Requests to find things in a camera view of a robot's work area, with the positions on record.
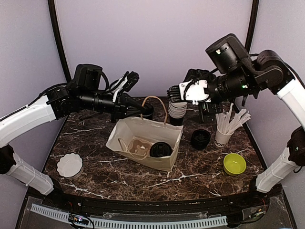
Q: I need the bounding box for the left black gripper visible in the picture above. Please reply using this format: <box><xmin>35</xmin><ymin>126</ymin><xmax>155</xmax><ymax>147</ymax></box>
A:
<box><xmin>79</xmin><ymin>89</ymin><xmax>146</xmax><ymax>124</ymax></box>

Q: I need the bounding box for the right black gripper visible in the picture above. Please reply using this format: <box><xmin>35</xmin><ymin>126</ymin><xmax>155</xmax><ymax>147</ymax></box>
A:
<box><xmin>187</xmin><ymin>67</ymin><xmax>255</xmax><ymax>122</ymax></box>

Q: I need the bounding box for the black plastic cup lid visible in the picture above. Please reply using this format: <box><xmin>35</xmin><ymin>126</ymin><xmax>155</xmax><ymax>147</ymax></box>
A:
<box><xmin>142</xmin><ymin>104</ymin><xmax>154</xmax><ymax>116</ymax></box>

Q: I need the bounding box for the black paper coffee cup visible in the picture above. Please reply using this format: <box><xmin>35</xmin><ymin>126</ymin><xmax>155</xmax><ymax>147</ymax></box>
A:
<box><xmin>142</xmin><ymin>112</ymin><xmax>153</xmax><ymax>120</ymax></box>

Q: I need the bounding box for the cream paper bag with handles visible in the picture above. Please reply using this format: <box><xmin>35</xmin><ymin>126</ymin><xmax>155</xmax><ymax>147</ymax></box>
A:
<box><xmin>106</xmin><ymin>102</ymin><xmax>183</xmax><ymax>173</ymax></box>

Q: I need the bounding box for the brown cardboard cup carrier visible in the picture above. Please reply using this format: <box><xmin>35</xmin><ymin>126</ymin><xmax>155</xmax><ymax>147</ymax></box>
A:
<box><xmin>128</xmin><ymin>138</ymin><xmax>152</xmax><ymax>156</ymax></box>

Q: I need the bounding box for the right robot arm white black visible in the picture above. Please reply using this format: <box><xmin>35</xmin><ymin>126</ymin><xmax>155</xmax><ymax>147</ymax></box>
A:
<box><xmin>194</xmin><ymin>50</ymin><xmax>305</xmax><ymax>207</ymax></box>

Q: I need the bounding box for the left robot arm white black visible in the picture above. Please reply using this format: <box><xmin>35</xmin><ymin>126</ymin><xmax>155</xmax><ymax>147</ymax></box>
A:
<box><xmin>0</xmin><ymin>85</ymin><xmax>150</xmax><ymax>208</ymax></box>

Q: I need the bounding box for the bundle of wrapped straws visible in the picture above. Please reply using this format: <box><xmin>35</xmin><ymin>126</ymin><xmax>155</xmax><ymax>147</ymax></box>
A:
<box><xmin>215</xmin><ymin>103</ymin><xmax>251</xmax><ymax>135</ymax></box>

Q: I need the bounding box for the stack of paper cups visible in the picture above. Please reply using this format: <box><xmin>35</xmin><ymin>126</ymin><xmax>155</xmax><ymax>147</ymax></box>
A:
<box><xmin>168</xmin><ymin>101</ymin><xmax>187</xmax><ymax>126</ymax></box>

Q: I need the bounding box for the stack of black lids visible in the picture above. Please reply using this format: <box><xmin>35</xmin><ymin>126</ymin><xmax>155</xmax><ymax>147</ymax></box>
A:
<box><xmin>190</xmin><ymin>129</ymin><xmax>211</xmax><ymax>150</ymax></box>

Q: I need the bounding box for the white cup holding straws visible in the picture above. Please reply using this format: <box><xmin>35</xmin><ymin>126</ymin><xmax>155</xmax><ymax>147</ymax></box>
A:
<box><xmin>214</xmin><ymin>128</ymin><xmax>233</xmax><ymax>148</ymax></box>

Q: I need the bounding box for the green bowl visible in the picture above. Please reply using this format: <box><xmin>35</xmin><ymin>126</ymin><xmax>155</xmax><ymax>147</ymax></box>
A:
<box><xmin>224</xmin><ymin>153</ymin><xmax>247</xmax><ymax>176</ymax></box>

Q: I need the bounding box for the white scalloped bowl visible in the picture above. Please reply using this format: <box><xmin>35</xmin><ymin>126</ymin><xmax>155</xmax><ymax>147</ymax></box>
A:
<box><xmin>57</xmin><ymin>153</ymin><xmax>84</xmax><ymax>179</ymax></box>

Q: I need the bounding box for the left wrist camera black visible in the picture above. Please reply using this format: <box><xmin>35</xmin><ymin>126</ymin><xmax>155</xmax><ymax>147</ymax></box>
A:
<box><xmin>72</xmin><ymin>64</ymin><xmax>102</xmax><ymax>90</ymax></box>

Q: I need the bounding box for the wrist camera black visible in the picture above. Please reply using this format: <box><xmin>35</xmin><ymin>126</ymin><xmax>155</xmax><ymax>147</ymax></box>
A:
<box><xmin>205</xmin><ymin>33</ymin><xmax>251</xmax><ymax>74</ymax></box>
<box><xmin>72</xmin><ymin>64</ymin><xmax>102</xmax><ymax>90</ymax></box>

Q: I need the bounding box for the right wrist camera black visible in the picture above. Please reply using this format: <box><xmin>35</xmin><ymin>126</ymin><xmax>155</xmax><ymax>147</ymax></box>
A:
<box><xmin>205</xmin><ymin>33</ymin><xmax>251</xmax><ymax>74</ymax></box>

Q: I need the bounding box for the right black frame post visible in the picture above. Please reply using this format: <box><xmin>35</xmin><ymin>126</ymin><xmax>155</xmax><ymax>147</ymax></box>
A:
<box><xmin>244</xmin><ymin>0</ymin><xmax>259</xmax><ymax>52</ymax></box>

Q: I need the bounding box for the black frame post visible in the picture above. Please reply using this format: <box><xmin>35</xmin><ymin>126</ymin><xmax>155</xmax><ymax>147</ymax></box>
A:
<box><xmin>244</xmin><ymin>0</ymin><xmax>259</xmax><ymax>52</ymax></box>
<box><xmin>47</xmin><ymin>0</ymin><xmax>71</xmax><ymax>82</ymax></box>

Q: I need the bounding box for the white cable duct strip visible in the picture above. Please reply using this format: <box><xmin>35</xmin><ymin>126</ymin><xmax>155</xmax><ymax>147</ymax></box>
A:
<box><xmin>30</xmin><ymin>204</ymin><xmax>228</xmax><ymax>229</ymax></box>

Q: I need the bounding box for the left black frame post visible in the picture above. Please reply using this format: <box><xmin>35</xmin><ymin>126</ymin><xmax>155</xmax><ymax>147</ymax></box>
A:
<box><xmin>47</xmin><ymin>0</ymin><xmax>71</xmax><ymax>82</ymax></box>

